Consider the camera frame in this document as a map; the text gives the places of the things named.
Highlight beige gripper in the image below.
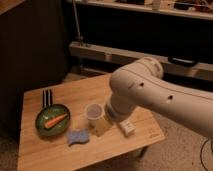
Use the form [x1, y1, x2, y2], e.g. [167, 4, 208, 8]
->
[90, 115, 112, 136]

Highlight blue sponge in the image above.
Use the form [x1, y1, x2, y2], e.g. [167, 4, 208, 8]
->
[67, 130, 89, 146]

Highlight green frying pan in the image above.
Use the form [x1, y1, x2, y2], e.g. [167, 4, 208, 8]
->
[35, 89, 71, 137]

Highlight upper shelf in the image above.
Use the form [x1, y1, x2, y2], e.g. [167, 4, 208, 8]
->
[75, 0, 213, 21]

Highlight black handle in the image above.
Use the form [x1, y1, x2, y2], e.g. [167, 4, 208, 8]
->
[168, 57, 198, 67]

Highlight white tube bottle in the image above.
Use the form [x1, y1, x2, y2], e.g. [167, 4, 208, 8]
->
[118, 120, 135, 137]

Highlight orange carrot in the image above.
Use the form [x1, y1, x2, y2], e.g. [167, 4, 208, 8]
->
[44, 114, 66, 129]

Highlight clear plastic cup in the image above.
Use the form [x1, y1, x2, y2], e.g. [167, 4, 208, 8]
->
[86, 103, 103, 127]

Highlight grey metal rail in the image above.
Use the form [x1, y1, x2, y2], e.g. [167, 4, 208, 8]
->
[69, 41, 213, 81]

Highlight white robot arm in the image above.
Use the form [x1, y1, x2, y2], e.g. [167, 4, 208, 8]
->
[105, 57, 213, 140]

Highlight wooden table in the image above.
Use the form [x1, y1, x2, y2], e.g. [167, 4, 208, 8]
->
[18, 75, 165, 171]

